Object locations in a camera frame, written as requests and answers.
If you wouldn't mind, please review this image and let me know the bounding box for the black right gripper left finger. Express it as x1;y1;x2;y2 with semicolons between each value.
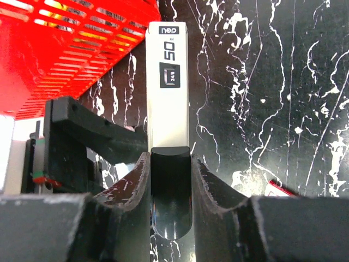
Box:
1;152;151;261

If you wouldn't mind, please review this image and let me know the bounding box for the red plastic basket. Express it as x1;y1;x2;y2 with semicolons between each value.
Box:
1;0;161;120

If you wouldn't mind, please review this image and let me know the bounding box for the dark stapler magazine part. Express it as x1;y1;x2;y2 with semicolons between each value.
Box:
146;22;192;240

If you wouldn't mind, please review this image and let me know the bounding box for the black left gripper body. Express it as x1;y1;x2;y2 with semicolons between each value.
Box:
21;97;148;194

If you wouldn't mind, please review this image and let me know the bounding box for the staple box with tray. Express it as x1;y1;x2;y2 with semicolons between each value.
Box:
264;180;298;197

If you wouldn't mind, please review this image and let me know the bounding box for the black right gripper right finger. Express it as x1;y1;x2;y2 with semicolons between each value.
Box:
192;156;348;261

